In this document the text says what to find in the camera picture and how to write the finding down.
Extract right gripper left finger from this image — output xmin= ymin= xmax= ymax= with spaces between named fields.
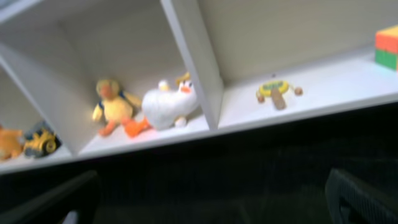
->
xmin=0 ymin=169 xmax=101 ymax=224

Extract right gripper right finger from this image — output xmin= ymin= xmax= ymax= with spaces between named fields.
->
xmin=325 ymin=168 xmax=398 ymax=224

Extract grey and yellow toy truck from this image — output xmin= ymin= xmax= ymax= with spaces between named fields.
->
xmin=23 ymin=120 xmax=62 ymax=159

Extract yellow rubber duck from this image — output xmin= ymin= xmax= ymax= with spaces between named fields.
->
xmin=0 ymin=126 xmax=24 ymax=161

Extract yellow rattle drum toy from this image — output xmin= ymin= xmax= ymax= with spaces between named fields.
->
xmin=256 ymin=80 xmax=303 ymax=111

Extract many-coloured puzzle cube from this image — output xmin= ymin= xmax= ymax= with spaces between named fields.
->
xmin=374 ymin=25 xmax=398 ymax=72

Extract yellow plush duck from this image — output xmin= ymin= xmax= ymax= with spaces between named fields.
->
xmin=92 ymin=78 xmax=142 ymax=137

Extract white plush duck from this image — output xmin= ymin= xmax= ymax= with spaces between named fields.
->
xmin=124 ymin=72 xmax=200 ymax=138

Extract white shelf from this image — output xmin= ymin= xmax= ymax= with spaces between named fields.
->
xmin=0 ymin=0 xmax=398 ymax=175

